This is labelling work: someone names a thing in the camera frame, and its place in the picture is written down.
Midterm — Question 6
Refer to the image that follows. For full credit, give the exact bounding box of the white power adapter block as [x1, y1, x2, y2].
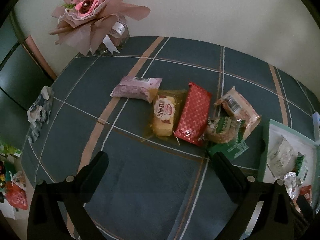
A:
[312, 112, 320, 144]

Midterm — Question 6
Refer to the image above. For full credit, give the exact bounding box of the pink paper flower bouquet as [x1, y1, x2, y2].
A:
[50, 0, 150, 55]

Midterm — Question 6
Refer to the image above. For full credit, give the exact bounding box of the red good luck snack packet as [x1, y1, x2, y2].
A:
[299, 185, 312, 204]

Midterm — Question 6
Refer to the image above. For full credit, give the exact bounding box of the green rimmed white tray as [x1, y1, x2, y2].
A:
[257, 119, 319, 212]

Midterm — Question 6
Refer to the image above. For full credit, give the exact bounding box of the white small snack packet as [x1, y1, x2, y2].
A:
[267, 136, 298, 178]

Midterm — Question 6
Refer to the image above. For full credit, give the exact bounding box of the blue plaid tablecloth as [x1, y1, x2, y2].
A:
[22, 37, 319, 239]

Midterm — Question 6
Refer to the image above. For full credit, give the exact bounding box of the grey patterned tissue pack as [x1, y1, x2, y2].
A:
[27, 86, 54, 144]

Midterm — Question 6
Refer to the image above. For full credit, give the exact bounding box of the tan brown snack packet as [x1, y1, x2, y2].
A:
[214, 86, 261, 140]

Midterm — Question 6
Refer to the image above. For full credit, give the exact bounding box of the green biscuit packet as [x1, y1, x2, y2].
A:
[204, 116, 248, 160]

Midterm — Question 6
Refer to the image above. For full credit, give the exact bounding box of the yellow cake clear packet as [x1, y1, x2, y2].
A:
[143, 89, 187, 144]

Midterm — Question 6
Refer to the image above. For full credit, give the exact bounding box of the purple snack packet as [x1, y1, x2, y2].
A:
[110, 76, 163, 103]

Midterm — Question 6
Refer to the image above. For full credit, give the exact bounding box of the red plastic bag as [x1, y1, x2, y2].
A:
[5, 182, 28, 210]

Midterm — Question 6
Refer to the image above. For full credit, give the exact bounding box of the red dotted snack packet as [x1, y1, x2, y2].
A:
[174, 82, 212, 146]

